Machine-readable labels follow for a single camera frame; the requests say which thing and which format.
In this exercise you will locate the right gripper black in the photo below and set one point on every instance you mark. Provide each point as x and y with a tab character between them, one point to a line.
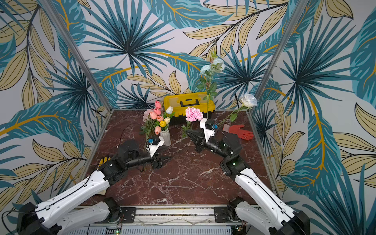
202	144

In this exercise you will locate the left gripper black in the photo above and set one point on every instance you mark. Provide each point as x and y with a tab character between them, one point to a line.
159	162

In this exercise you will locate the pink carnation flower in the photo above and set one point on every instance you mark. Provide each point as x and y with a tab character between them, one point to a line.
192	115

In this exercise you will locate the light pink rose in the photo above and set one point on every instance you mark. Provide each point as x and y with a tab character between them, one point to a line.
147	129

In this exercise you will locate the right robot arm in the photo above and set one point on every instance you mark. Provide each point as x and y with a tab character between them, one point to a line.
274	217

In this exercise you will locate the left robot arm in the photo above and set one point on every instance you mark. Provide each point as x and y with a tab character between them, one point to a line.
58	216

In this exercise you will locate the white ribbed vase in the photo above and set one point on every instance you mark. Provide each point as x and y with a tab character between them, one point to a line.
166	136

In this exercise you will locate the yellow black toolbox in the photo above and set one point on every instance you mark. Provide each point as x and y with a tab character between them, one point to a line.
181	102

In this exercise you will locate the tulip bouquet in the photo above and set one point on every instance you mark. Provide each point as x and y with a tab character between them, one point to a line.
159	118

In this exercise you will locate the red glove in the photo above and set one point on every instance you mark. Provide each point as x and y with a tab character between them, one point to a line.
238	130

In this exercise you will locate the pale blue flower stem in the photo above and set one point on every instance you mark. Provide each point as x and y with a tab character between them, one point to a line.
206	80

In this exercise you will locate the white rose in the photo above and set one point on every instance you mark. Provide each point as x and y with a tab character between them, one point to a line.
248	101

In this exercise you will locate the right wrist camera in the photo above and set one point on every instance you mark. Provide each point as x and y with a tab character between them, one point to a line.
209	128

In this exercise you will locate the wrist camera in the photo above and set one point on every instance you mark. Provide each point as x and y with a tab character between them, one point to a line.
153	144
209	128

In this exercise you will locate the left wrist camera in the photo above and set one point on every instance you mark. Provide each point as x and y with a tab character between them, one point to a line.
153	144

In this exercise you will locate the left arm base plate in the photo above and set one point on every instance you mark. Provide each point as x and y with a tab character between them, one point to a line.
122	215

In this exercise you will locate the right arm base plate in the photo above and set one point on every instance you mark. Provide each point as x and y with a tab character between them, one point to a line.
225	215

